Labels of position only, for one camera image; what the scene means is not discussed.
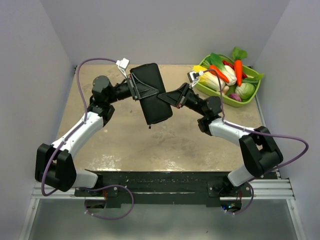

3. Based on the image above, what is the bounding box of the toy bok choy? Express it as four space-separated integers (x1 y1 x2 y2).
209 53 237 86

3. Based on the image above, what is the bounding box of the toy red chili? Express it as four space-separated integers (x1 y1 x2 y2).
222 60 248 79

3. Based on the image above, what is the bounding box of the toy carrot right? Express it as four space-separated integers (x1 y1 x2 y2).
231 46 248 87

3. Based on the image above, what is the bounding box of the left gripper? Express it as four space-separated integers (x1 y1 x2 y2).
107 73 159 105

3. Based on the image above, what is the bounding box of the toy green cabbage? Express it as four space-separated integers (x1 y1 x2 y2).
235 82 256 100

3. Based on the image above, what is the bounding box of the green vegetable tray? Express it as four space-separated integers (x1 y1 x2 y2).
195 65 264 108

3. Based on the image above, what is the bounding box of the toy napa cabbage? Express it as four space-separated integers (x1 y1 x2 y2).
198 72 226 91

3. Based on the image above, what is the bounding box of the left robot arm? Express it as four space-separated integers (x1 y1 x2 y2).
35 72 165 197

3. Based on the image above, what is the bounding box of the toy carrot left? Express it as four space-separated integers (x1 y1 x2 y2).
209 65 230 83

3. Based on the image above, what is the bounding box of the toy mushroom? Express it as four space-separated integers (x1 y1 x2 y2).
221 85 230 95

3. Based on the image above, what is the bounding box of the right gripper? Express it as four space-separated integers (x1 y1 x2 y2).
157 83 207 117

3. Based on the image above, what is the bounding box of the aluminium rail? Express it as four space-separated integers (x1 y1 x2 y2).
31 179 295 200

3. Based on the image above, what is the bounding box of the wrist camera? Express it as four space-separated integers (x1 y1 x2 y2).
187 71 204 89
115 57 130 80

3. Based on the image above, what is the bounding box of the toy carrot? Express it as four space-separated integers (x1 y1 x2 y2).
209 65 230 83
231 46 248 87

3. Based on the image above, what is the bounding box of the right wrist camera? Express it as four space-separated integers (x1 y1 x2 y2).
187 71 204 89

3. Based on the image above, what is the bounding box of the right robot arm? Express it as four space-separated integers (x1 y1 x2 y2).
158 83 283 197

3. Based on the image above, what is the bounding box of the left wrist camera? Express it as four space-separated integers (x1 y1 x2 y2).
115 57 130 80

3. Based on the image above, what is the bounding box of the black tool case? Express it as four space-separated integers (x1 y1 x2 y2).
130 63 173 125

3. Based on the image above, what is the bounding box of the toy purple onion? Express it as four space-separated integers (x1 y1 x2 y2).
228 93 242 102

